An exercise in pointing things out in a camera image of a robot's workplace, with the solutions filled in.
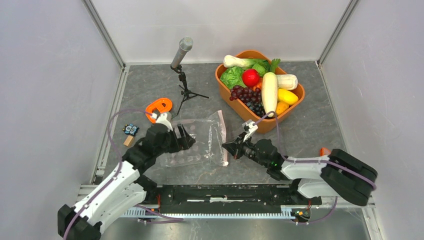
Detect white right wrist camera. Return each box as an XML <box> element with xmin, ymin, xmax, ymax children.
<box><xmin>242</xmin><ymin>119</ymin><xmax>259</xmax><ymax>143</ymax></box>

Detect white napa cabbage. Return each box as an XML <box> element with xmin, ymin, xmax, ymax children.
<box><xmin>276</xmin><ymin>74</ymin><xmax>298</xmax><ymax>91</ymax></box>

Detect orange toy slice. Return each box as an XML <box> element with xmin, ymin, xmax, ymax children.
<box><xmin>319</xmin><ymin>147</ymin><xmax>331</xmax><ymax>156</ymax></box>

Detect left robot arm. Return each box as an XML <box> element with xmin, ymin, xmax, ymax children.
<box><xmin>57</xmin><ymin>123</ymin><xmax>196</xmax><ymax>240</ymax></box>

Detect dark blue toy grapes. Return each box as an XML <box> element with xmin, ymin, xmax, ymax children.
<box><xmin>245</xmin><ymin>101</ymin><xmax>265</xmax><ymax>118</ymax></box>

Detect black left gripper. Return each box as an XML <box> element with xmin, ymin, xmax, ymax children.
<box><xmin>154</xmin><ymin>123</ymin><xmax>195</xmax><ymax>156</ymax></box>

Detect yellow toy lemon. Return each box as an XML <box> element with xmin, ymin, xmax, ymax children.
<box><xmin>277</xmin><ymin>88</ymin><xmax>299</xmax><ymax>106</ymax></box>

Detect small orange toy pumpkin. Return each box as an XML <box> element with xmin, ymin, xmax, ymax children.
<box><xmin>251</xmin><ymin>80</ymin><xmax>263</xmax><ymax>92</ymax></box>

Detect yellow orange toy fruit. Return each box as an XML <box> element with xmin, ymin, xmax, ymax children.
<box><xmin>275</xmin><ymin>101</ymin><xmax>290</xmax><ymax>116</ymax></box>

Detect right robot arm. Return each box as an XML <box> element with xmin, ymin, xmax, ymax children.
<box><xmin>221</xmin><ymin>132</ymin><xmax>378</xmax><ymax>207</ymax></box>

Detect white daikon radish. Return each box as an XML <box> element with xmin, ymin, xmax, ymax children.
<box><xmin>261</xmin><ymin>72</ymin><xmax>278</xmax><ymax>118</ymax></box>

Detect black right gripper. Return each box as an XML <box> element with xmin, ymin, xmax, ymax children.
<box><xmin>222</xmin><ymin>132</ymin><xmax>269</xmax><ymax>168</ymax></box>

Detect red toy apple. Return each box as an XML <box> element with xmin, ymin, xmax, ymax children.
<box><xmin>241</xmin><ymin>68</ymin><xmax>261</xmax><ymax>88</ymax></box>

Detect purple toy grapes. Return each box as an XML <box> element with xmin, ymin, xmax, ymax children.
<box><xmin>229</xmin><ymin>85</ymin><xmax>262</xmax><ymax>104</ymax></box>

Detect clear zip top bag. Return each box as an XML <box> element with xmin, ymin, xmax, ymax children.
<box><xmin>157</xmin><ymin>110</ymin><xmax>229</xmax><ymax>167</ymax></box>

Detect silver microphone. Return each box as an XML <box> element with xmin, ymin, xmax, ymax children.
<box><xmin>170</xmin><ymin>37</ymin><xmax>194</xmax><ymax>69</ymax></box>

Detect blue owl wooden block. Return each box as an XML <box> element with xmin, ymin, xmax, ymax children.
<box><xmin>122</xmin><ymin>123</ymin><xmax>140</xmax><ymax>147</ymax></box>

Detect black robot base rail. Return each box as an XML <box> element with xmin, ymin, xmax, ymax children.
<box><xmin>142</xmin><ymin>184</ymin><xmax>322</xmax><ymax>215</ymax></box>

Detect black microphone tripod stand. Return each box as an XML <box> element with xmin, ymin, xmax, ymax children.
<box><xmin>170</xmin><ymin>65</ymin><xmax>210</xmax><ymax>118</ymax></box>

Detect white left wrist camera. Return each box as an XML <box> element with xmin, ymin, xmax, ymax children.
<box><xmin>151</xmin><ymin>112</ymin><xmax>174</xmax><ymax>132</ymax></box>

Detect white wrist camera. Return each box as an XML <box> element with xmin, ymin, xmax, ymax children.
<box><xmin>151</xmin><ymin>112</ymin><xmax>174</xmax><ymax>132</ymax></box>
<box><xmin>242</xmin><ymin>119</ymin><xmax>259</xmax><ymax>143</ymax></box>

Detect green bumpy custard apple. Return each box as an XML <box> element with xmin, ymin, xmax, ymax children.
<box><xmin>252</xmin><ymin>63</ymin><xmax>268</xmax><ymax>78</ymax></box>

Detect orange plastic basket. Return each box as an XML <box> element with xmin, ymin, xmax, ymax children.
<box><xmin>215</xmin><ymin>49</ymin><xmax>305</xmax><ymax>134</ymax></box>

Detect green lettuce leaf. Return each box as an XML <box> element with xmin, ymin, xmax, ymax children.
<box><xmin>219</xmin><ymin>66</ymin><xmax>246</xmax><ymax>90</ymax></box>

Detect orange toy block ring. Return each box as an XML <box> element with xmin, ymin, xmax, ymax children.
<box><xmin>145</xmin><ymin>97</ymin><xmax>174</xmax><ymax>125</ymax></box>

